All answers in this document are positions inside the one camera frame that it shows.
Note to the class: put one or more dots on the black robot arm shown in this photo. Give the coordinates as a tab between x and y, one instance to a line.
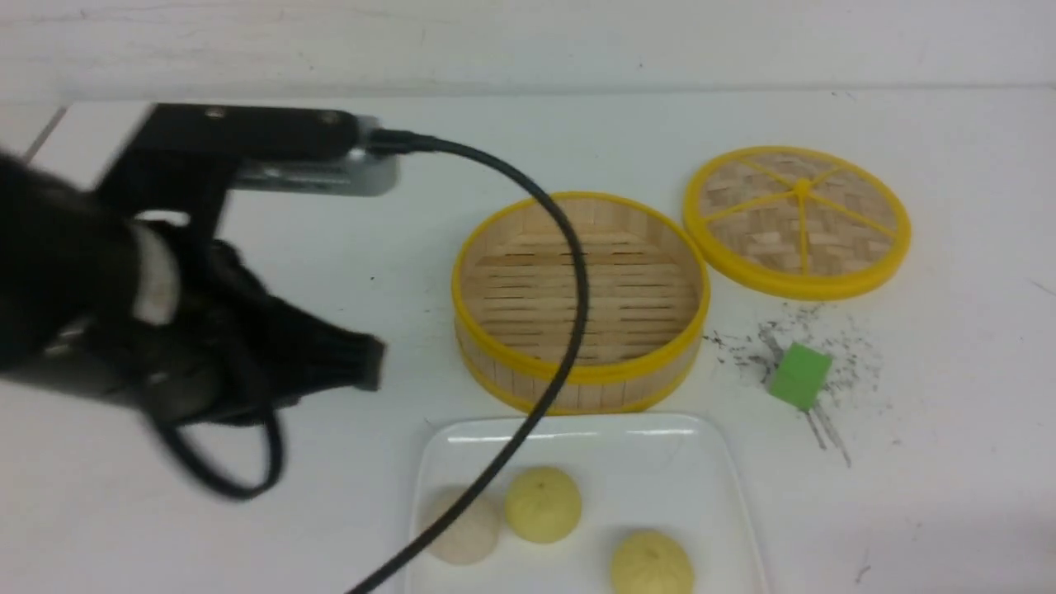
126	296

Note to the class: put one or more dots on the green cube block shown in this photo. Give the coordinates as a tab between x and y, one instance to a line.
800	375

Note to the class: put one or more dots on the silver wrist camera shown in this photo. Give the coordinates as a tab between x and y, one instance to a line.
272	148

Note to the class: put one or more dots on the yellow steamed bun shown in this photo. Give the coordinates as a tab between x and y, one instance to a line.
543	505
650	561

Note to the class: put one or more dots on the woven bamboo steamer lid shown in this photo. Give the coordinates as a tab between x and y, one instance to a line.
796	223

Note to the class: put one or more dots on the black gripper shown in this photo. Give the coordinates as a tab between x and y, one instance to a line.
196	318

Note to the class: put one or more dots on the bamboo steamer basket yellow rim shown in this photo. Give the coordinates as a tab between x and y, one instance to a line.
514	298

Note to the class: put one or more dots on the yellow steamed bun on plate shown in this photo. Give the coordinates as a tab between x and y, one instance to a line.
543	505

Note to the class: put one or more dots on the white square plate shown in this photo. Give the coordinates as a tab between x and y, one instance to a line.
661	471

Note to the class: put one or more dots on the white steamed bun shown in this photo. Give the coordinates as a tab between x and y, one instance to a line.
471	538

